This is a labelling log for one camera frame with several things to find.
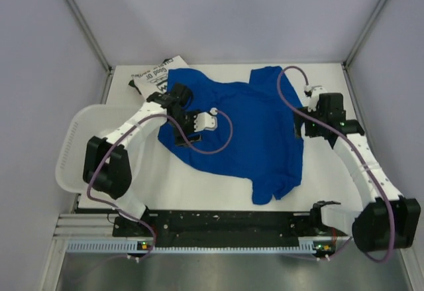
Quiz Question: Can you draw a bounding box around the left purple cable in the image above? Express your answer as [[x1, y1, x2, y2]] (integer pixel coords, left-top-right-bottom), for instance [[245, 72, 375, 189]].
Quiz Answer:
[[85, 107, 233, 262]]

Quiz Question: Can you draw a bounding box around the blue t-shirt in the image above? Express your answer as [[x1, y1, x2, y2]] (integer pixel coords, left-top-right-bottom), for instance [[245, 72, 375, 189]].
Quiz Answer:
[[158, 66, 303, 205]]

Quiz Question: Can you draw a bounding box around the white folded printed t-shirt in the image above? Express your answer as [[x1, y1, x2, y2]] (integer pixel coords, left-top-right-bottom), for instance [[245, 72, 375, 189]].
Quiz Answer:
[[129, 56, 189, 100]]

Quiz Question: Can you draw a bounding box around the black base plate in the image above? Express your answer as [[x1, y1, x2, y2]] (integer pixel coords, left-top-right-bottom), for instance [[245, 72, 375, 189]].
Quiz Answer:
[[112, 209, 335, 248]]

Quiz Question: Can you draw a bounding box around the left aluminium frame post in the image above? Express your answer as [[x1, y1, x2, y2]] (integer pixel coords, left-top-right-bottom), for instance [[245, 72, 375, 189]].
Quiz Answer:
[[64, 0, 112, 73]]

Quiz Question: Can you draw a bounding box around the aluminium front rail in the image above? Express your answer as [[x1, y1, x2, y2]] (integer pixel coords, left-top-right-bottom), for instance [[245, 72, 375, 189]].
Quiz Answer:
[[54, 213, 346, 239]]

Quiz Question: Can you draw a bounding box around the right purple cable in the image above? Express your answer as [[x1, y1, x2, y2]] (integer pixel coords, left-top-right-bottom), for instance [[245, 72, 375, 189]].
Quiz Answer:
[[277, 66, 397, 264]]

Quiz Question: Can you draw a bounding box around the white plastic basket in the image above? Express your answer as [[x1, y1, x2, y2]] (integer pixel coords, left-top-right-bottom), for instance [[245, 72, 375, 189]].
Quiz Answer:
[[56, 105, 150, 194]]

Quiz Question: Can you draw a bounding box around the aluminium frame post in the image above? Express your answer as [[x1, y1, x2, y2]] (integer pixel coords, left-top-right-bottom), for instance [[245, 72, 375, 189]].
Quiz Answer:
[[342, 0, 390, 70], [64, 0, 112, 73]]

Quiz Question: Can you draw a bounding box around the right aluminium frame post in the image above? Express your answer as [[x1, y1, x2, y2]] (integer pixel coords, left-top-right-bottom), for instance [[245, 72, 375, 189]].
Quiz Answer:
[[342, 0, 390, 70]]

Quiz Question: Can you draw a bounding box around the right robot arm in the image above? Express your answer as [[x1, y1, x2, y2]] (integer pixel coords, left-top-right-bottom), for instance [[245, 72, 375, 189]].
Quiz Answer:
[[294, 87, 421, 253]]

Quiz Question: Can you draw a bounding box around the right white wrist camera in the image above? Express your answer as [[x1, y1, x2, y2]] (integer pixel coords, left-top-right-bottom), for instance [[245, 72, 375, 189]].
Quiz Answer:
[[303, 84, 328, 109]]

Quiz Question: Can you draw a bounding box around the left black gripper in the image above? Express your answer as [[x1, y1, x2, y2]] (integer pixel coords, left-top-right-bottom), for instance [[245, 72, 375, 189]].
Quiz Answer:
[[168, 109, 202, 148]]

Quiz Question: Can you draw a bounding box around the purple cable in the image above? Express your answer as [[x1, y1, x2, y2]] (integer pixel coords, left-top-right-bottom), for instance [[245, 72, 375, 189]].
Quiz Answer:
[[277, 66, 397, 264], [85, 107, 233, 262]]

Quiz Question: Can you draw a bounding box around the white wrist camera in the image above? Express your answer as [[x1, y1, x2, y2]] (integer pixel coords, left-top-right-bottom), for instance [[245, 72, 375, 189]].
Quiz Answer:
[[193, 107, 218, 133], [303, 84, 328, 109]]

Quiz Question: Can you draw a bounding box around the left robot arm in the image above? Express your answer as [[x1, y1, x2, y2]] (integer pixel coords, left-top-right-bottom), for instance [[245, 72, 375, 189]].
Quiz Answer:
[[83, 86, 203, 236]]

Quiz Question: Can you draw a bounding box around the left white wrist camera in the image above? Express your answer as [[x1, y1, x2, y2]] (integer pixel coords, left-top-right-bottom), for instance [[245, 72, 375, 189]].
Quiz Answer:
[[193, 107, 218, 133]]

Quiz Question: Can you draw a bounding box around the grey slotted cable duct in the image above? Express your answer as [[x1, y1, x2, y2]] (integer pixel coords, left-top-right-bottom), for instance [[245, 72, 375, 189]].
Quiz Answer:
[[66, 240, 334, 255]]

